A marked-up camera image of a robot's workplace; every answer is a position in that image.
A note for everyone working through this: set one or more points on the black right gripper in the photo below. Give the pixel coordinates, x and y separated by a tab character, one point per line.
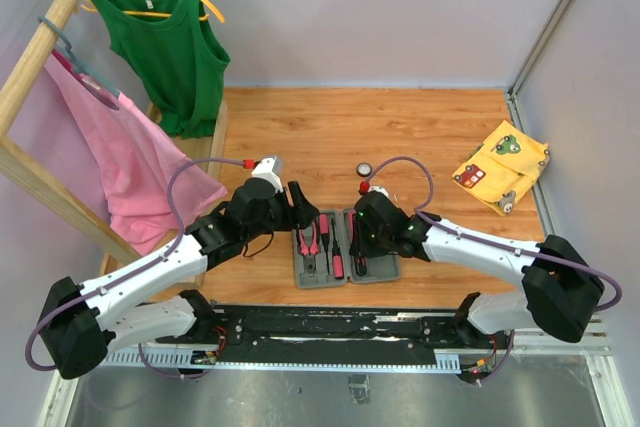
360	247

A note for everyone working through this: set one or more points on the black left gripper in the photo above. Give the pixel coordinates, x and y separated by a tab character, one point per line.
301	214

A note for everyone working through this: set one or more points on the grey plastic tool case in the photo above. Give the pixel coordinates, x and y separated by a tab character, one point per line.
380	269

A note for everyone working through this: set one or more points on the pink handled pliers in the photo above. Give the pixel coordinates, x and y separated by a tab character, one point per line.
308	249

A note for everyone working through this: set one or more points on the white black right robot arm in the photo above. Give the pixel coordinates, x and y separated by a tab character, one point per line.
555	290

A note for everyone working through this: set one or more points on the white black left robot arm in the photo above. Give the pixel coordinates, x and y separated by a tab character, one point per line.
83	323

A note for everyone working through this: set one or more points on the black electrical tape roll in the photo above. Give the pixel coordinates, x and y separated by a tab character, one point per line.
364	169

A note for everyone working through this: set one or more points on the pink shirt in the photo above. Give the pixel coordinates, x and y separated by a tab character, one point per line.
135	157

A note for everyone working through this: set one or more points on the yellow patterned cloth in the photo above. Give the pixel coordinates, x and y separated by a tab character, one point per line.
503	168

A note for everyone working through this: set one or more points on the green tank top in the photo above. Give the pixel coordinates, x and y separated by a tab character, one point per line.
174	52

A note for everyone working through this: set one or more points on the grey clothes hanger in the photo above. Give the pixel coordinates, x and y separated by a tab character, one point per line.
75	62

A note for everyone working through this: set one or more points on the wooden clothes rack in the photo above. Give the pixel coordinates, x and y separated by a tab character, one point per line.
49	117

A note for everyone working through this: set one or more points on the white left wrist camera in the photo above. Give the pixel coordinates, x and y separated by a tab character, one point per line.
268	169

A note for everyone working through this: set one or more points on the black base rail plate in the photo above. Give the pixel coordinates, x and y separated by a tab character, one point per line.
332	335

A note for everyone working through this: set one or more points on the aluminium frame post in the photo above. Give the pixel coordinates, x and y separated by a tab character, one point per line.
540	45

